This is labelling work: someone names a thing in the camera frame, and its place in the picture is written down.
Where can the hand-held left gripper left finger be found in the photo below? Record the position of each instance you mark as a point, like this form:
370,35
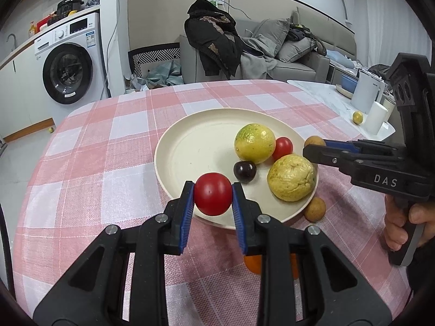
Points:
187,217

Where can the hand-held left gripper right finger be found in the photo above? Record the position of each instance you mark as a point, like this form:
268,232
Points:
239,217

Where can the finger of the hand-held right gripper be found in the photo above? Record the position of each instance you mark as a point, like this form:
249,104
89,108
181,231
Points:
326,156
343,146

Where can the brown longan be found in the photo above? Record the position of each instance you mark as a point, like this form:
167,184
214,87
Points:
315,209
314,141

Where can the red tomato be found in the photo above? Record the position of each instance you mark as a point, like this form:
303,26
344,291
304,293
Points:
213,193
283,147

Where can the wrinkled yellow guava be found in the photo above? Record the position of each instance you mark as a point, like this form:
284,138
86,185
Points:
292,178

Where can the dark purple plum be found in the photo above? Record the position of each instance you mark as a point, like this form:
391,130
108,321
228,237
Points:
244,171

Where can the smooth yellow-green guava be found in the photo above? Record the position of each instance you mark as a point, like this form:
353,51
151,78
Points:
255,143

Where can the cream round plate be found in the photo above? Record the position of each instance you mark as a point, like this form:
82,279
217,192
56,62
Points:
197,142

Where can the person's right forearm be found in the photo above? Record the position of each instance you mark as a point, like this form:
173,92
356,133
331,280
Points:
424,271

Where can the person's right hand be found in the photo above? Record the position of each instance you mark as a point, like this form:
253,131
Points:
394,224

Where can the small yellow fruit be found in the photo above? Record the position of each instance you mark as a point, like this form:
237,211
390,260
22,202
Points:
357,118

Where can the white cup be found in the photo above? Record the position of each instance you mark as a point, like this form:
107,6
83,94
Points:
376,119

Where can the orange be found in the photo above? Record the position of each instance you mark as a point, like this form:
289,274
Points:
253,264

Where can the white marble side table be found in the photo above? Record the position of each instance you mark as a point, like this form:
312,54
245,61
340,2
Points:
326,98

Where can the white pitcher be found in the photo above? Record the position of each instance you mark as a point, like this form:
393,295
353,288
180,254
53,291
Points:
367,91

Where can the blue storage box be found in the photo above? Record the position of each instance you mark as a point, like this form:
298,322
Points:
347,85

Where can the grey sofa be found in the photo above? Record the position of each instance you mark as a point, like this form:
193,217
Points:
306,69

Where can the pink checked tablecloth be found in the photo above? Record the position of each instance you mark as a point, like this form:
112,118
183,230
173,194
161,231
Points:
102,163

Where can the small grey cushion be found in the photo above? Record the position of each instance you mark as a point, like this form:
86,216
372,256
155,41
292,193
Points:
295,51

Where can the grey blanket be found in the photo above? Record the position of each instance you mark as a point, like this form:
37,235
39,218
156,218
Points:
255,62

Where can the dark clothes pile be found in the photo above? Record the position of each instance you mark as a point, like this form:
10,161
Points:
304,34

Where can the large grey cushion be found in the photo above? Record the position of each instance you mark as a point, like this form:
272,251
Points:
272,35

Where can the teal plastic bag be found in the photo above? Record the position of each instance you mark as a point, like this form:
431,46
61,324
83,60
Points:
163,74

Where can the dark jacket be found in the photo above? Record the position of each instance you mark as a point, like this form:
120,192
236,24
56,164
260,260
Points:
210,40

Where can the black patterned chair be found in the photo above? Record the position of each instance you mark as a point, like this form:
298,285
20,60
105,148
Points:
153,56

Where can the white washing machine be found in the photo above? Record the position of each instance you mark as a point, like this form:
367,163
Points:
68,71

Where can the white base cabinet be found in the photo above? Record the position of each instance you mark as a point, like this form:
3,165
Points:
20,102

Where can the grey plastic bag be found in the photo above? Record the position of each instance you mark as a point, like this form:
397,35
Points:
93,0

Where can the red container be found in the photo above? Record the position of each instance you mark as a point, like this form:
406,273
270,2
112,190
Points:
44,23

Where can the black pressure cooker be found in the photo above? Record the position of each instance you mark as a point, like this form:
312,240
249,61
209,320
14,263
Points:
69,6

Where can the yellow detergent bottle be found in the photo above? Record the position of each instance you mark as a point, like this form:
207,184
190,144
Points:
32,30

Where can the kitchen faucet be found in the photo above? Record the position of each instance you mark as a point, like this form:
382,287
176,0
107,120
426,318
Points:
12,39

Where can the wall outlet with green plug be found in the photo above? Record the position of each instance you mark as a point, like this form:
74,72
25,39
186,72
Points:
215,0

